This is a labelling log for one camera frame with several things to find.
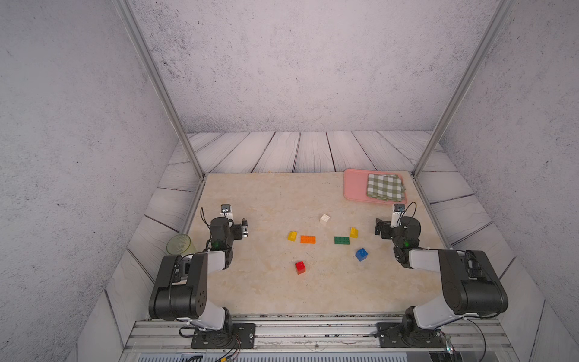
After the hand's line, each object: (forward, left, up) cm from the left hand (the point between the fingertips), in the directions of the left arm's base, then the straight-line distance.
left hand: (235, 218), depth 94 cm
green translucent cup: (-13, +16, +4) cm, 22 cm away
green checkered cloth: (+22, -71, -6) cm, 75 cm away
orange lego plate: (-6, -30, -7) cm, 32 cm away
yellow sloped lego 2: (-4, -50, -6) cm, 50 cm away
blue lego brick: (-15, -50, -5) cm, 53 cm away
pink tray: (+25, -56, -8) cm, 62 cm away
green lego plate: (-7, -44, -7) cm, 45 cm away
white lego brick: (+2, -38, -4) cm, 38 cm away
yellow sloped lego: (-5, -24, -6) cm, 25 cm away
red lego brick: (-19, -26, -4) cm, 33 cm away
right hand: (-1, -64, 0) cm, 64 cm away
